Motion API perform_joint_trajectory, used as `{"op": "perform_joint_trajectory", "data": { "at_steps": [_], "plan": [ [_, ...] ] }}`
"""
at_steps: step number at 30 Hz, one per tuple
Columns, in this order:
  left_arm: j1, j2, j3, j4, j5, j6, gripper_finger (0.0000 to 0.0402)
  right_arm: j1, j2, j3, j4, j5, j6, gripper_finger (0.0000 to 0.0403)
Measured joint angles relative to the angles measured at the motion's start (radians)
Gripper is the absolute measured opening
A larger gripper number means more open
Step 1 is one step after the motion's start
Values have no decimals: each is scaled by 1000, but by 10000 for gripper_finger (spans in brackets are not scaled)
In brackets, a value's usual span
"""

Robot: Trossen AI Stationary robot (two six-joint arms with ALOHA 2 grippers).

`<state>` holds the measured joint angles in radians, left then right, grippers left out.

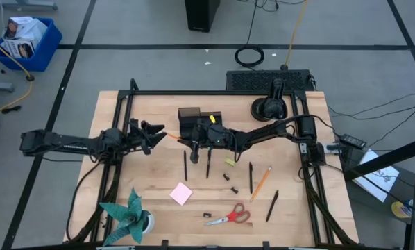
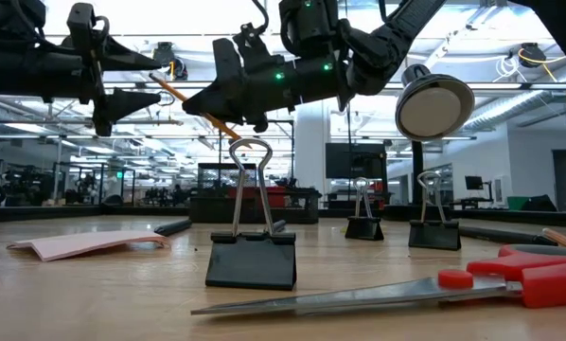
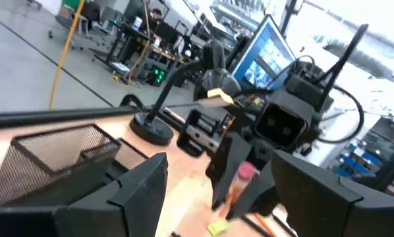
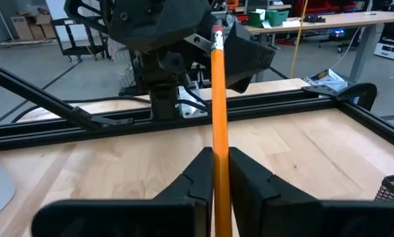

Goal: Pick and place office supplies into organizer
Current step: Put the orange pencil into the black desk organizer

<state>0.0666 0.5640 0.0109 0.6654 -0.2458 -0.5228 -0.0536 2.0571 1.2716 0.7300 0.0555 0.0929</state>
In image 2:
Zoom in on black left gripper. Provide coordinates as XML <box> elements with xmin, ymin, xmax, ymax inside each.
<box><xmin>0</xmin><ymin>35</ymin><xmax>164</xmax><ymax>138</ymax></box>

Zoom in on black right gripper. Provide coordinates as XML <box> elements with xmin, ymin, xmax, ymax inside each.
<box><xmin>182</xmin><ymin>37</ymin><xmax>313</xmax><ymax>135</ymax></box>

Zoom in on large black binder clip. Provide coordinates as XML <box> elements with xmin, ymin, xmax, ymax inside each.
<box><xmin>204</xmin><ymin>137</ymin><xmax>297</xmax><ymax>292</ymax></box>

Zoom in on pink eraser block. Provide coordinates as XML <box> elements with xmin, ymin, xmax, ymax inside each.
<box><xmin>7</xmin><ymin>230</ymin><xmax>170</xmax><ymax>263</ymax></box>

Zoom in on red-handled scissors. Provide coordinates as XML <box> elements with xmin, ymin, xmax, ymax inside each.
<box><xmin>190</xmin><ymin>243</ymin><xmax>566</xmax><ymax>317</ymax></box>

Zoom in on black mesh desk organizer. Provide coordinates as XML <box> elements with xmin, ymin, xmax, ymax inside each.
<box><xmin>189</xmin><ymin>162</ymin><xmax>323</xmax><ymax>225</ymax></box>

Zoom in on red background box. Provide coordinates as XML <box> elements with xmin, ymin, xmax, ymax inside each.
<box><xmin>225</xmin><ymin>186</ymin><xmax>289</xmax><ymax>209</ymax></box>

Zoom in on large black monitor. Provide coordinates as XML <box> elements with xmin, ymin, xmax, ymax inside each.
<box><xmin>325</xmin><ymin>142</ymin><xmax>388</xmax><ymax>181</ymax></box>

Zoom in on black desk lamp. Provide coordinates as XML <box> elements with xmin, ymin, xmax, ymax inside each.
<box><xmin>382</xmin><ymin>63</ymin><xmax>476</xmax><ymax>223</ymax></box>

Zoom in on green bin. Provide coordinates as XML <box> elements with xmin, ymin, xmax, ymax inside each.
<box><xmin>506</xmin><ymin>195</ymin><xmax>531</xmax><ymax>212</ymax></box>

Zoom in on black bag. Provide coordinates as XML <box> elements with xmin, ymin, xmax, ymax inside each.
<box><xmin>521</xmin><ymin>193</ymin><xmax>559</xmax><ymax>213</ymax></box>

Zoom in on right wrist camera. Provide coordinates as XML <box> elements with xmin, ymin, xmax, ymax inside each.
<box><xmin>232</xmin><ymin>22</ymin><xmax>287</xmax><ymax>72</ymax></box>

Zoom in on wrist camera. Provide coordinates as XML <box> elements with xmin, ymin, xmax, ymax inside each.
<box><xmin>232</xmin><ymin>22</ymin><xmax>287</xmax><ymax>72</ymax></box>
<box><xmin>66</xmin><ymin>2</ymin><xmax>110</xmax><ymax>48</ymax></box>

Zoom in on ceiling cable reel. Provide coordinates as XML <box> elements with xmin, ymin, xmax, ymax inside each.
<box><xmin>518</xmin><ymin>42</ymin><xmax>548</xmax><ymax>69</ymax></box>
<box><xmin>151</xmin><ymin>41</ymin><xmax>190</xmax><ymax>82</ymax></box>

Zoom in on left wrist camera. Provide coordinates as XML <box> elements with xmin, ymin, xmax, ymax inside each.
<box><xmin>66</xmin><ymin>2</ymin><xmax>110</xmax><ymax>48</ymax></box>

